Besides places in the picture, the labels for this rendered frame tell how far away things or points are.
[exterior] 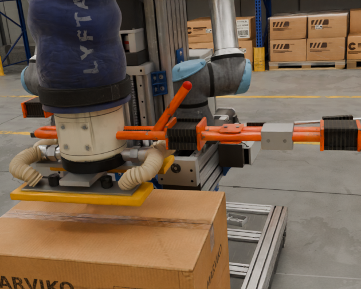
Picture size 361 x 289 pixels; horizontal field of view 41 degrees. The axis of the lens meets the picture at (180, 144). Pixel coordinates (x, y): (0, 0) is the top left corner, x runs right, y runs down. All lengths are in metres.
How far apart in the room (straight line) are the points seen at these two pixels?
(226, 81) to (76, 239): 0.72
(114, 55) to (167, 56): 0.68
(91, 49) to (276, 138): 0.46
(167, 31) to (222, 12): 0.25
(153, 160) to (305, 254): 1.89
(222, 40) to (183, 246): 0.77
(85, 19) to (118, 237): 0.52
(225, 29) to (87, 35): 0.66
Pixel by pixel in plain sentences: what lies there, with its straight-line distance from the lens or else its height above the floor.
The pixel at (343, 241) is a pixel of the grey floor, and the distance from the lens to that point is 3.05.
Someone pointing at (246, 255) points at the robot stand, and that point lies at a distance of 2.48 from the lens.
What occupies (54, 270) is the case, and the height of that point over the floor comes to 0.91.
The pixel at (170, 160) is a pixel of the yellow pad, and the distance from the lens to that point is 1.31.
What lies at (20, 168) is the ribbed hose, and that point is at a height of 1.12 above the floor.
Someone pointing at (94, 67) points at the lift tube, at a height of 1.36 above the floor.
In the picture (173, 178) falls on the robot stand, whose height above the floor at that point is 0.93.
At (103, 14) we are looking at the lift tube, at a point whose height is 1.47.
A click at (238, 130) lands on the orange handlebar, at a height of 1.19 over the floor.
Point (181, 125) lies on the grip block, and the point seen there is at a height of 1.20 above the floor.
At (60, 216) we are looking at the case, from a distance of 1.37.
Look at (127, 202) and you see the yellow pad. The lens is 1.10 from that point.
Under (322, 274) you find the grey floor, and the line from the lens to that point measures 2.74.
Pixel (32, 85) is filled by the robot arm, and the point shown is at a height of 1.20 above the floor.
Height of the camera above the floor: 1.52
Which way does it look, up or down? 19 degrees down
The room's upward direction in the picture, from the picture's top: 5 degrees counter-clockwise
